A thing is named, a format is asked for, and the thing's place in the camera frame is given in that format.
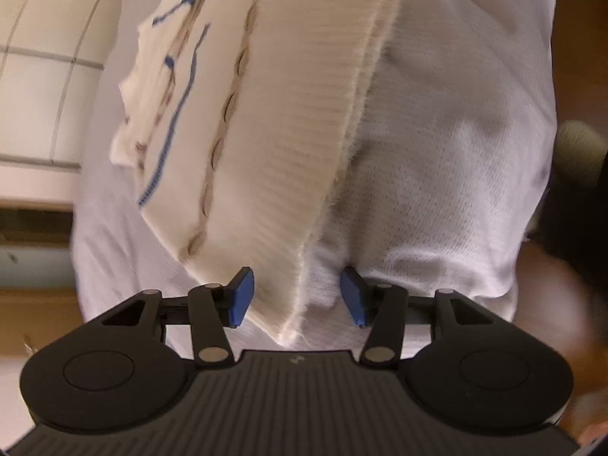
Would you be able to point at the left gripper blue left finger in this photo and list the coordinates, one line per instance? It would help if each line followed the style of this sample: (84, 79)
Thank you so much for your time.
(214, 307)

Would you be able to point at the lavender bed sheet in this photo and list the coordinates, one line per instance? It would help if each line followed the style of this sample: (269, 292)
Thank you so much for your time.
(448, 163)

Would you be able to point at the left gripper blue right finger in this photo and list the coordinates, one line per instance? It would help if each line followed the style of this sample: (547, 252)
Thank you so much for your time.
(380, 307)

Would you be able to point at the cream knit sweater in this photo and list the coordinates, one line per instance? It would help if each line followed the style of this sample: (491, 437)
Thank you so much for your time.
(239, 115)

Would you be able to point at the white wardrobe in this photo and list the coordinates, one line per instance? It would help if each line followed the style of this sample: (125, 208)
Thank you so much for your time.
(52, 55)

